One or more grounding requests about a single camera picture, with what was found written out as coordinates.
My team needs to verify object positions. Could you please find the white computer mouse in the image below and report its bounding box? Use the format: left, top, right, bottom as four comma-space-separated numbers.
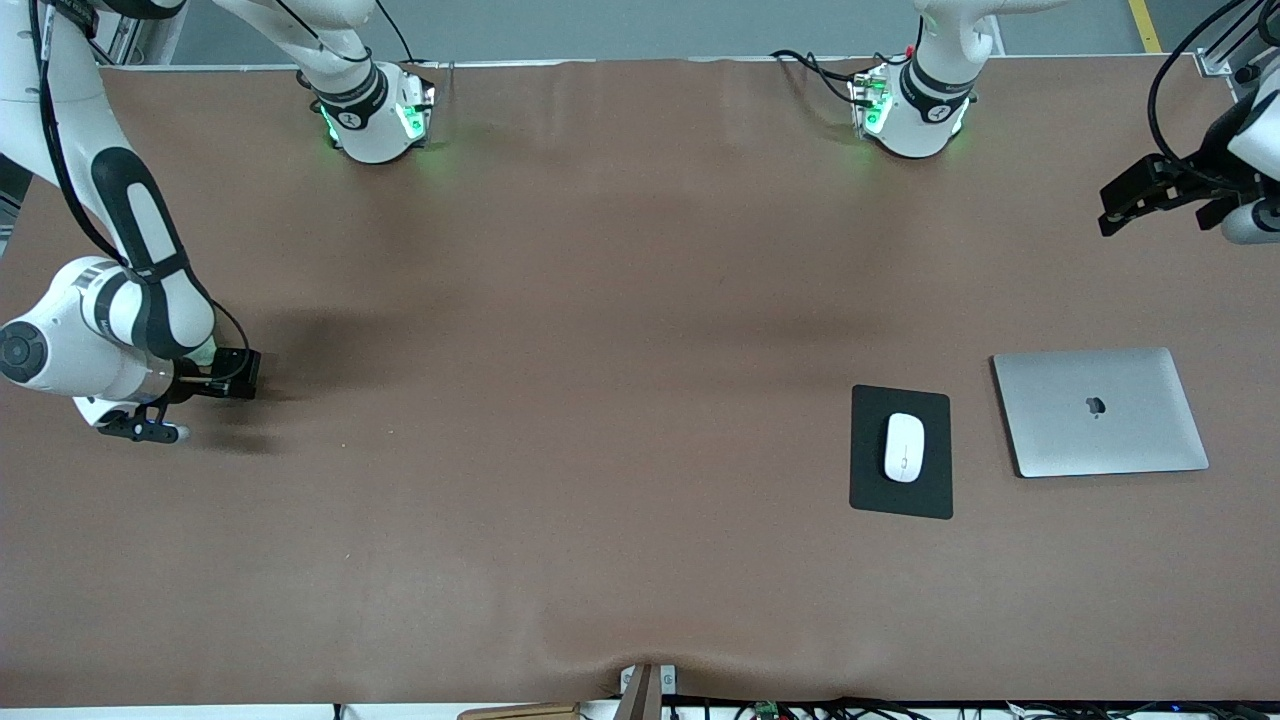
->
883, 412, 925, 484

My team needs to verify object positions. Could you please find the black mouse pad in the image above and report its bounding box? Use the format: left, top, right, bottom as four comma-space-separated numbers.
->
849, 384, 954, 521

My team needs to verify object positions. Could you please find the silver closed laptop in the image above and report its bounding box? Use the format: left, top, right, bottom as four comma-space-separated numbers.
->
991, 346, 1211, 479

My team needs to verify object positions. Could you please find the brown wooden board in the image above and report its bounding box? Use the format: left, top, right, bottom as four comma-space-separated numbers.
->
457, 702, 582, 720

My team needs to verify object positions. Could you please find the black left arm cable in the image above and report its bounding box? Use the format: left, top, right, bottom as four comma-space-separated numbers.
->
1146, 0, 1280, 193

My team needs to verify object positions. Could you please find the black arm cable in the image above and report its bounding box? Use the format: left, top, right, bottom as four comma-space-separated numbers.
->
1146, 0, 1280, 193
28, 0, 252, 387

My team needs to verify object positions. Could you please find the aluminium frame profile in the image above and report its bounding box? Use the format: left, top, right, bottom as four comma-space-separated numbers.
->
1196, 0, 1280, 101

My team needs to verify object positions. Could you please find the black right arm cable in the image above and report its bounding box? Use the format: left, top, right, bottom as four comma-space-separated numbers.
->
28, 0, 252, 387

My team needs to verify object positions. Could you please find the black base cable bundle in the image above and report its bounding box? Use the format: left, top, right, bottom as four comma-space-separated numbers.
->
769, 47, 913, 107

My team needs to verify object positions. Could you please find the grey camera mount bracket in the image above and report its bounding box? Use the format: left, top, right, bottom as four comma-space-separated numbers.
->
617, 662, 678, 720

